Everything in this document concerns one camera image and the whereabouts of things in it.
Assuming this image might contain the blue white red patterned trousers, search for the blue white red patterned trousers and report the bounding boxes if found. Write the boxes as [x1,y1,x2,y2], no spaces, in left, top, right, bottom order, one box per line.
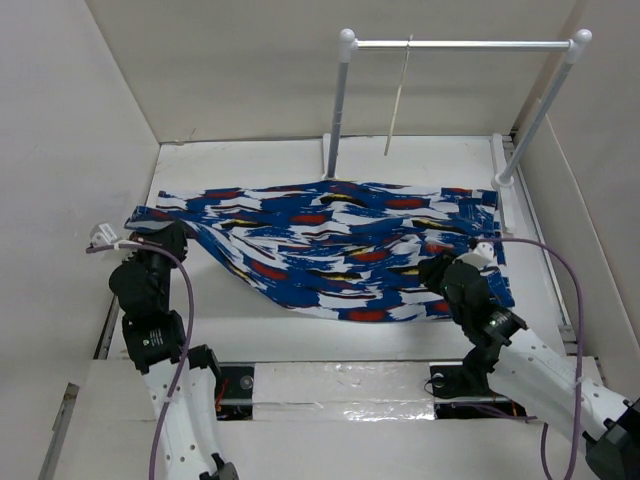
[125,180,501,323]

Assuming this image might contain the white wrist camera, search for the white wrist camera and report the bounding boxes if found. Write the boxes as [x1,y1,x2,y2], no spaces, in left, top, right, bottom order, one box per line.
[85,222,122,254]
[457,238,497,271]

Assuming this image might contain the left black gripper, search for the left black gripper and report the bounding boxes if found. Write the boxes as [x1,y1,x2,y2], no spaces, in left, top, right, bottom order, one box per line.
[122,219,187,306]

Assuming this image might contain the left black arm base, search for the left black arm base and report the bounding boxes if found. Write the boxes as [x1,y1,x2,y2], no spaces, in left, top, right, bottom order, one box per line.
[215,363,255,421]

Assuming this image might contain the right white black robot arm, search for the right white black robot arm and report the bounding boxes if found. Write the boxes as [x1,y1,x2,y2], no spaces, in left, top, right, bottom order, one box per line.
[418,252,639,479]

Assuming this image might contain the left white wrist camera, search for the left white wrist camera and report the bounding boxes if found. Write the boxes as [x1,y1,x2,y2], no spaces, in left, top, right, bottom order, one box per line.
[85,222,122,254]

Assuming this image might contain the white clothes rack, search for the white clothes rack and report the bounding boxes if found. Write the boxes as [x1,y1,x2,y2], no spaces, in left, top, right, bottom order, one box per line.
[321,27,594,234]

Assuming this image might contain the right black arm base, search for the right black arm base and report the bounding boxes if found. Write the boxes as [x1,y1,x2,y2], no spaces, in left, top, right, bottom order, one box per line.
[423,360,536,423]

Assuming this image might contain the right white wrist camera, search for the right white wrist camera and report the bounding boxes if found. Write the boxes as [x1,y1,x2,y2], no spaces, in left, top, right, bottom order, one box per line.
[457,238,497,271]

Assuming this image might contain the cream plastic hanger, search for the cream plastic hanger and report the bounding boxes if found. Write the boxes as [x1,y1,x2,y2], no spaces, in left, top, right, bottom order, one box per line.
[383,34,414,156]

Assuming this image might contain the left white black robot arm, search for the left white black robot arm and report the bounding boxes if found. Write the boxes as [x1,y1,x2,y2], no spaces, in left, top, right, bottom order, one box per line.
[109,223,239,479]

